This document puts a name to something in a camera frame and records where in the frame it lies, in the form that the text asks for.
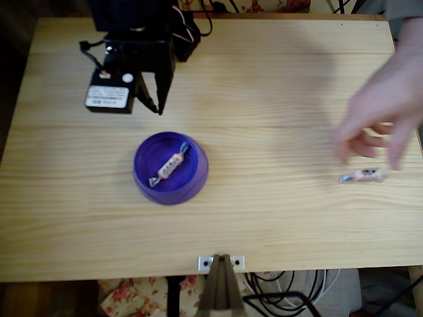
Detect red white candy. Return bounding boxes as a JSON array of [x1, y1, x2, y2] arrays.
[[338, 168, 389, 185]]

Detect pale wrapped candy with lettering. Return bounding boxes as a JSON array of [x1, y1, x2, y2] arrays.
[[148, 141, 193, 190]]

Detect purple plastic bowl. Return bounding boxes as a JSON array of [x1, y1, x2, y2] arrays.
[[132, 131, 210, 206]]

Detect person's bare hand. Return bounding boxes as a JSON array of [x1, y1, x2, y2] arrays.
[[334, 49, 423, 172]]

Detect floral fabric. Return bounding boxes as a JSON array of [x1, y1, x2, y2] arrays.
[[97, 276, 212, 317], [178, 0, 311, 14]]

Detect grey fabric cushion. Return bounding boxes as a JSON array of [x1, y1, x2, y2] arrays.
[[290, 269, 362, 317]]

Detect wooden table leg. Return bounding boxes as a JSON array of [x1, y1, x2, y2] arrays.
[[407, 265, 423, 300]]

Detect white red servo wires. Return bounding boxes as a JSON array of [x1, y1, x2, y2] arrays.
[[171, 3, 196, 44]]

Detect black power cable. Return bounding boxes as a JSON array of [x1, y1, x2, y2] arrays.
[[190, 0, 239, 38]]

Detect white metal bracket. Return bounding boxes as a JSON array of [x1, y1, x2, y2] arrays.
[[198, 254, 247, 272]]

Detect black stand post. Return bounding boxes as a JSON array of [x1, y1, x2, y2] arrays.
[[166, 277, 181, 317]]

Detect olive camera stand pole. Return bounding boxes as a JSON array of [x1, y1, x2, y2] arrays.
[[197, 253, 248, 317]]

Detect black cable coil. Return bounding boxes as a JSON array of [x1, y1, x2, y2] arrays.
[[249, 269, 328, 311]]

